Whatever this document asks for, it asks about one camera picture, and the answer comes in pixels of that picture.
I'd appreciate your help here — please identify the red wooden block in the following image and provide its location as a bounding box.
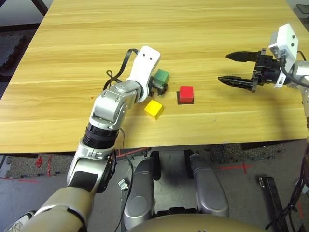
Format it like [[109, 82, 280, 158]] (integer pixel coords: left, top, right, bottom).
[[179, 86, 195, 103]]

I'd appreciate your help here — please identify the small red floor object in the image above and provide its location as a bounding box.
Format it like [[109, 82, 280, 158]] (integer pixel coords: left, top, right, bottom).
[[35, 156, 53, 177]]

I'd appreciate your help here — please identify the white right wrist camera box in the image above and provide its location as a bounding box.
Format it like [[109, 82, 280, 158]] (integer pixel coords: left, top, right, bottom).
[[268, 23, 299, 89]]

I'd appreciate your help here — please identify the grey right robot leg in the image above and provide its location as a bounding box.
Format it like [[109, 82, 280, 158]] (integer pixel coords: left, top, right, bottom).
[[189, 153, 230, 218]]

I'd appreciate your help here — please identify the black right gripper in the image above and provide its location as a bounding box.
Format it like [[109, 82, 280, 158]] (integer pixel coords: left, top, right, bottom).
[[217, 48, 282, 94]]

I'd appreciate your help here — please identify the black cable bundle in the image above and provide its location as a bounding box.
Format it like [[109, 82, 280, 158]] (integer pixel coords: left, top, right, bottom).
[[265, 145, 309, 232]]

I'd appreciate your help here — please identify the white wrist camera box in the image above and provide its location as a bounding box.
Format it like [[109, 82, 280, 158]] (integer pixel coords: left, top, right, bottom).
[[268, 23, 299, 89], [125, 45, 161, 103]]

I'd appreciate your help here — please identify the black bar on floor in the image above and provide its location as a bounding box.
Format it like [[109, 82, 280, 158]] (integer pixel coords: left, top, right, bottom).
[[259, 176, 290, 232]]

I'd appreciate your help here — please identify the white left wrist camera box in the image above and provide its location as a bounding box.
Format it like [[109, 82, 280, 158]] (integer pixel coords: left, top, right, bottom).
[[125, 45, 161, 103]]

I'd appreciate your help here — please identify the grey robot leg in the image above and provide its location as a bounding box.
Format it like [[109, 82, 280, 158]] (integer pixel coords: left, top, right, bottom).
[[123, 156, 162, 230], [189, 153, 230, 218]]

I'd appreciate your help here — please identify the black foam puzzle mat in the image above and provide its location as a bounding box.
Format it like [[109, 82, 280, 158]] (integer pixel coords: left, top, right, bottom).
[[0, 33, 26, 73]]

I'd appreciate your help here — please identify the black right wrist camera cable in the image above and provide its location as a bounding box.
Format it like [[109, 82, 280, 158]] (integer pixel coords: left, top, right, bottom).
[[280, 50, 309, 83]]

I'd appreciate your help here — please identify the black square table marker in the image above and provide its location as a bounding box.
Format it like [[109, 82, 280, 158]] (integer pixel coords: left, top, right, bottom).
[[177, 91, 196, 105]]

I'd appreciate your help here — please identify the black support bar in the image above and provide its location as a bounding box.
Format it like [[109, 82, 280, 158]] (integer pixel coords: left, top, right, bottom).
[[151, 150, 162, 181]]

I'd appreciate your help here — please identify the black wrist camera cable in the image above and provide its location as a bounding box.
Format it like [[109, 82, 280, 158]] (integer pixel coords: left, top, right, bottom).
[[280, 50, 309, 83], [103, 48, 140, 91]]

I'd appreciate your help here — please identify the yellow wooden block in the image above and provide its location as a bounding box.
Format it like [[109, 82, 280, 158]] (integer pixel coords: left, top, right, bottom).
[[144, 99, 164, 121]]

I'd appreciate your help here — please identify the green wooden block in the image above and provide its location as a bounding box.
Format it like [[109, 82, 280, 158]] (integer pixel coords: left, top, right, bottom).
[[154, 69, 170, 84]]

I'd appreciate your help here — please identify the black left wrist camera cable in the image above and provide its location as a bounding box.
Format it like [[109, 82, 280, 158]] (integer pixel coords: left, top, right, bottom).
[[103, 48, 140, 91]]

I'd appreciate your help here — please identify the white sneaker shoe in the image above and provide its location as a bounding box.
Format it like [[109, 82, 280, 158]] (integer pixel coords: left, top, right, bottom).
[[4, 211, 36, 232]]

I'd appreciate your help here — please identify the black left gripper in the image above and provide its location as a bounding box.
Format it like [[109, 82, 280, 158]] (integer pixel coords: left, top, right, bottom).
[[148, 76, 169, 97]]

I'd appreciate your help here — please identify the thin black hanging cable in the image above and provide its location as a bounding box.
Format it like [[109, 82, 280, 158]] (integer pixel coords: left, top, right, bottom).
[[113, 128, 135, 232]]

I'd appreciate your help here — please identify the dark speckled floor mat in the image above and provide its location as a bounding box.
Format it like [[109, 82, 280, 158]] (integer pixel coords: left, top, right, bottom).
[[209, 142, 285, 165]]

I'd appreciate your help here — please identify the beige robot torso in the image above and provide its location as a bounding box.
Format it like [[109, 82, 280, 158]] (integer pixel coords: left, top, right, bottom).
[[130, 214, 266, 232]]

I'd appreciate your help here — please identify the grey left robot leg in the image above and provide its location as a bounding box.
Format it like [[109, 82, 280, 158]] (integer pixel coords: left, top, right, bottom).
[[123, 156, 162, 230]]

